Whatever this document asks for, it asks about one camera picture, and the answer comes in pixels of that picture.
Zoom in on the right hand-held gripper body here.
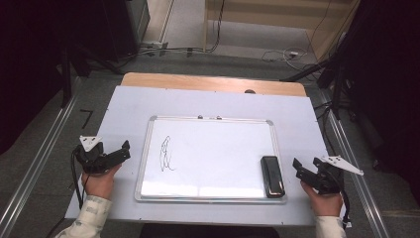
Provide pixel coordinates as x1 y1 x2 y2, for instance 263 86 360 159
312 155 365 195

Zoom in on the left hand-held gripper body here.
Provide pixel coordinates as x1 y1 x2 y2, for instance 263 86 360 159
73 135 114 175

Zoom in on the black whiteboard eraser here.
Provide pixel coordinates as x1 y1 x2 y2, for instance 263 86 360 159
260 155 286 199

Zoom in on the person's right hand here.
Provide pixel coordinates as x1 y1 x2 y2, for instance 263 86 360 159
299 180 345 218

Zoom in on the person's left hand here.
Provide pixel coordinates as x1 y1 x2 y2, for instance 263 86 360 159
81 163 123 200

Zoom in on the large white sheet board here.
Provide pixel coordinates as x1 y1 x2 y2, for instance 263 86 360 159
64 85 353 228

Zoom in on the metal-framed whiteboard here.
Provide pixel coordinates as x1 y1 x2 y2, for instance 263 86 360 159
134 114 288 204

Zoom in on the black stand leg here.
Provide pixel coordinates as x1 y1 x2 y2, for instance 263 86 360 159
279 58 335 83

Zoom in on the wooden table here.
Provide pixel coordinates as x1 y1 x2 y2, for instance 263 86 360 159
120 71 308 98

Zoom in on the black cabinet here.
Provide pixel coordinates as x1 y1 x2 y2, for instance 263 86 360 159
98 0 152 63

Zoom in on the light wooden furniture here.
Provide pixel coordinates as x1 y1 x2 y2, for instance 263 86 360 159
202 0 362 61

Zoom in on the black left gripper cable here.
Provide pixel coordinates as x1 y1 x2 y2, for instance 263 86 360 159
69 148 87 210

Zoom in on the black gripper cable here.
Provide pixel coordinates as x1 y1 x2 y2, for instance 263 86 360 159
69 148 87 210
330 170 352 230

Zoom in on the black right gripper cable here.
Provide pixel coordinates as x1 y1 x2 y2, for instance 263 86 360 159
330 170 352 230

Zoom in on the aluminium floor rail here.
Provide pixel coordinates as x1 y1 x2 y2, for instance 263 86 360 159
320 93 391 238
0 76 83 238

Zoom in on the white floor cable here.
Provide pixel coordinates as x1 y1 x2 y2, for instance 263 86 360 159
262 47 310 64

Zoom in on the black hanging cable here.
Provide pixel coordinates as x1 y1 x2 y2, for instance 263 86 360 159
209 0 227 54

